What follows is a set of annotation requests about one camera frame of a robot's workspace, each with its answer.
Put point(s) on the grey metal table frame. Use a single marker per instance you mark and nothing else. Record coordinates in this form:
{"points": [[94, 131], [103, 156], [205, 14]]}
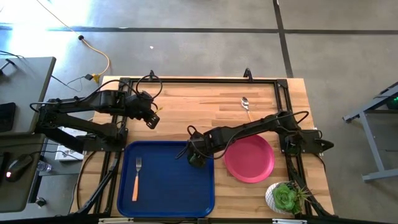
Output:
{"points": [[368, 140]]}

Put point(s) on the green faceted plastic cup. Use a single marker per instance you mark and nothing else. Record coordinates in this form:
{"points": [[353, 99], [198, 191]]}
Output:
{"points": [[196, 160]]}

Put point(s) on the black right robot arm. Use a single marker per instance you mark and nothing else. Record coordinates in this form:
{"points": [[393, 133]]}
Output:
{"points": [[258, 123]]}

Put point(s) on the clear water bottle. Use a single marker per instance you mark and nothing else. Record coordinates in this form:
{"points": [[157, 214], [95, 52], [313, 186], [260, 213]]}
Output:
{"points": [[43, 167]]}

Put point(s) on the white printed box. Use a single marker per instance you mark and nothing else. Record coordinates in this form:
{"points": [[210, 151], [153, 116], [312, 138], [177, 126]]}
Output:
{"points": [[66, 154]]}

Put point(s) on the black keyboard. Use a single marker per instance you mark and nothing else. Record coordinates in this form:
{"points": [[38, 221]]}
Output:
{"points": [[7, 116]]}

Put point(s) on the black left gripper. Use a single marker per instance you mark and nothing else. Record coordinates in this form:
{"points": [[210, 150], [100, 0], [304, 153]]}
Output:
{"points": [[140, 105]]}

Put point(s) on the black frame clamp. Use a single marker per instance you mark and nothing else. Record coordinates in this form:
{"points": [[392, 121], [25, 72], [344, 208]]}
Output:
{"points": [[247, 74]]}

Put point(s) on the black aluminium table frame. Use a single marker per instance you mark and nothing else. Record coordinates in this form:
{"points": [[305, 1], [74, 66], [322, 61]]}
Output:
{"points": [[202, 81]]}

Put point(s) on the black computer mouse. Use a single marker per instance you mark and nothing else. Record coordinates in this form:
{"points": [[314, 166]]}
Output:
{"points": [[18, 166]]}

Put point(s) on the pink plastic plate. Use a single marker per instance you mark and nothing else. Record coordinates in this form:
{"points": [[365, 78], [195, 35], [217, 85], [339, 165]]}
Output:
{"points": [[248, 158]]}

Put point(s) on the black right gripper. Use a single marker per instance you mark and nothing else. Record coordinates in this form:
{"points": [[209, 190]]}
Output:
{"points": [[197, 144]]}

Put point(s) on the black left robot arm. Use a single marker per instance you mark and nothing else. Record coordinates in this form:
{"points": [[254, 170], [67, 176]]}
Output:
{"points": [[71, 105]]}

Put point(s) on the potted green succulent plant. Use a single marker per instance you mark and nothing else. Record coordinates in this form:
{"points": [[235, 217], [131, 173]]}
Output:
{"points": [[284, 197]]}

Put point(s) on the blue plastic tray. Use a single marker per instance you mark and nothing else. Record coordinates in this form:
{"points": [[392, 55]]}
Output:
{"points": [[174, 186]]}

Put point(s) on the grey desk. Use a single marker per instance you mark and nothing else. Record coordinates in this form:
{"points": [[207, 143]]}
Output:
{"points": [[28, 93], [15, 196]]}

